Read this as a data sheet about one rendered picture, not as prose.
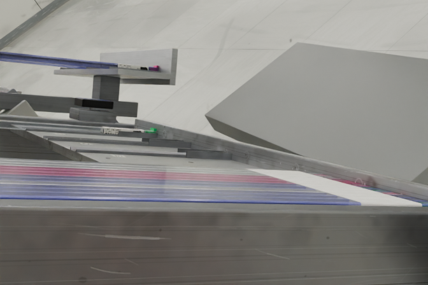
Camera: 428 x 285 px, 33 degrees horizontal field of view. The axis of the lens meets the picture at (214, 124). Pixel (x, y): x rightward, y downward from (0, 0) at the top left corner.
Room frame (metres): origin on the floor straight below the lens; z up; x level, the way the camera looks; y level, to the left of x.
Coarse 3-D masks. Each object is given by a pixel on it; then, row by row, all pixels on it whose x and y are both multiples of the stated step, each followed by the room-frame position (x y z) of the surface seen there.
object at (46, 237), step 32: (0, 224) 0.36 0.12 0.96; (32, 224) 0.36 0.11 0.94; (64, 224) 0.37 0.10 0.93; (96, 224) 0.37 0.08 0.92; (128, 224) 0.38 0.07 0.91; (160, 224) 0.38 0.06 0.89; (192, 224) 0.39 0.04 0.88; (224, 224) 0.39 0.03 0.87; (256, 224) 0.40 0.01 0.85; (288, 224) 0.40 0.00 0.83; (320, 224) 0.41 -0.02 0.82; (352, 224) 0.42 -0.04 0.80; (384, 224) 0.42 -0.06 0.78; (416, 224) 0.43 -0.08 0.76; (0, 256) 0.36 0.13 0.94; (32, 256) 0.36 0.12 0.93; (64, 256) 0.36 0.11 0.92; (96, 256) 0.37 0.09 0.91; (128, 256) 0.37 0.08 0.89; (160, 256) 0.38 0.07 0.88; (192, 256) 0.38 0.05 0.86; (224, 256) 0.39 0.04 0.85; (256, 256) 0.39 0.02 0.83; (288, 256) 0.40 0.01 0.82; (320, 256) 0.41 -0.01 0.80; (352, 256) 0.41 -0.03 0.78; (384, 256) 0.42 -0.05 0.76; (416, 256) 0.43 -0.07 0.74
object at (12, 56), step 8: (0, 56) 1.21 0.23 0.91; (8, 56) 1.21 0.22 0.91; (16, 56) 1.22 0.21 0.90; (24, 56) 1.22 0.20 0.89; (32, 56) 1.23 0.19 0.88; (40, 56) 1.23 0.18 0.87; (64, 64) 1.24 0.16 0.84; (72, 64) 1.24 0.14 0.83; (80, 64) 1.25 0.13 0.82; (88, 64) 1.25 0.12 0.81; (96, 64) 1.26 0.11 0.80; (104, 64) 1.26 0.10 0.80; (112, 64) 1.27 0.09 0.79
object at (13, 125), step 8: (0, 120) 0.95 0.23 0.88; (8, 120) 0.96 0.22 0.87; (0, 128) 0.95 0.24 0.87; (8, 128) 0.95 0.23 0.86; (16, 128) 0.95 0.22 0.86; (24, 128) 0.96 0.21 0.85; (32, 128) 0.96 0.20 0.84; (40, 128) 0.96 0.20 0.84; (48, 128) 0.96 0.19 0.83; (56, 128) 0.97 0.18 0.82; (64, 128) 0.97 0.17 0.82; (72, 128) 0.97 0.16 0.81; (80, 128) 0.98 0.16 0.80; (88, 128) 0.98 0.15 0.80; (96, 128) 0.98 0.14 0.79
